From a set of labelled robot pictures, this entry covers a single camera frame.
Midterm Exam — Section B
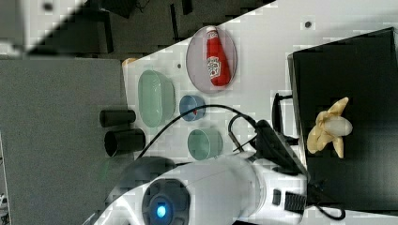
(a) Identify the black cylinder lower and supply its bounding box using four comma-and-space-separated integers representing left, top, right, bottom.
104, 128, 145, 158

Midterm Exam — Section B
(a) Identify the small green cup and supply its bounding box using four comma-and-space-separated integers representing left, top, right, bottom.
187, 128, 223, 160

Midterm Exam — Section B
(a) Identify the black cylinder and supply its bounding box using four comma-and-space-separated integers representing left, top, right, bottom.
99, 110, 136, 128
104, 128, 145, 158

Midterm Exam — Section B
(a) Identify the green perforated colander bowl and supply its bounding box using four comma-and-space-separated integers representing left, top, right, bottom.
138, 70, 176, 128

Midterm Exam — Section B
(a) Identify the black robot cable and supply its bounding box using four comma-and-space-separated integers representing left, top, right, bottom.
136, 104, 261, 159

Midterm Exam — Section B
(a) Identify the black cylinder upper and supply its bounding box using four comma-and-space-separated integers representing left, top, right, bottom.
99, 110, 136, 128

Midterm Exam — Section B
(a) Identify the small blue bowl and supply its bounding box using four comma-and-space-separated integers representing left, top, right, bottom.
179, 95, 206, 122

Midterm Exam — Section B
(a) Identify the peeled plush banana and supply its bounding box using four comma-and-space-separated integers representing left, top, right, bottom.
306, 97, 353, 158

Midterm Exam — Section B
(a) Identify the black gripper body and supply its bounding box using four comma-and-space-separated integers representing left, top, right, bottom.
254, 120, 308, 175

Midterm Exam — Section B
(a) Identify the red plush ketchup bottle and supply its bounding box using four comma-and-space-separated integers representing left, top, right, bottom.
207, 26, 231, 86

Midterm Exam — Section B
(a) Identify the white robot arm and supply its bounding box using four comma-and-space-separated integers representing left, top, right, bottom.
83, 120, 307, 225

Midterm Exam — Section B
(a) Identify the grey round plate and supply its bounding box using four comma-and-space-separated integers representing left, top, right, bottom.
186, 26, 237, 94

